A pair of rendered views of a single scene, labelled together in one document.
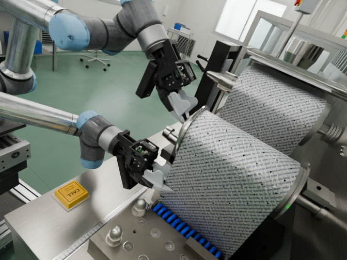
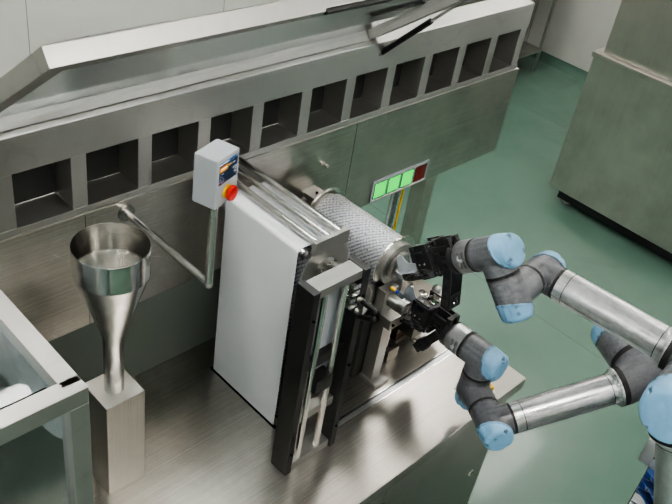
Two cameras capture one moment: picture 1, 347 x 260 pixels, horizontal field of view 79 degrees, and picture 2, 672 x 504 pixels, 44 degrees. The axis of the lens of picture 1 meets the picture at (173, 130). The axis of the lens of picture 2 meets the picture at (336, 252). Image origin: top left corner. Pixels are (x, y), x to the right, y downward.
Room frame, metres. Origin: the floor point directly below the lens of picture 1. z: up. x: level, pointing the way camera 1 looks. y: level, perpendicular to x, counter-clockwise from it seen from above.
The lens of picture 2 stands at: (2.08, 0.29, 2.44)
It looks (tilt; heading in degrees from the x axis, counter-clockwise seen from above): 36 degrees down; 197
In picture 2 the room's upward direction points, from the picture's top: 10 degrees clockwise
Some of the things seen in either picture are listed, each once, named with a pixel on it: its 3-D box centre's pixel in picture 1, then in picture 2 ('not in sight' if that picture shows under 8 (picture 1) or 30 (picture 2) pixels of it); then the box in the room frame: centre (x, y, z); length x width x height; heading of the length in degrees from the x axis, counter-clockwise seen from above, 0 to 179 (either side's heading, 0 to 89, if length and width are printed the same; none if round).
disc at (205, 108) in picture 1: (193, 131); (394, 262); (0.47, -0.05, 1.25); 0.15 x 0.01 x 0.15; 157
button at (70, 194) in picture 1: (72, 193); not in sight; (0.42, 0.23, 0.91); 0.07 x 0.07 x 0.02; 67
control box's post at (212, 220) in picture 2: (286, 39); (211, 242); (0.97, -0.29, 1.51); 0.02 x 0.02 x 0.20
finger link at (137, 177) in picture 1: (142, 175); not in sight; (0.42, 0.04, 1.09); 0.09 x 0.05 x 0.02; 66
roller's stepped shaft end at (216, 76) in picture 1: (214, 76); not in sight; (0.74, -0.07, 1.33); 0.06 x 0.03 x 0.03; 67
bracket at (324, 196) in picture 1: (319, 192); (314, 194); (0.36, -0.32, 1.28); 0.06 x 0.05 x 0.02; 67
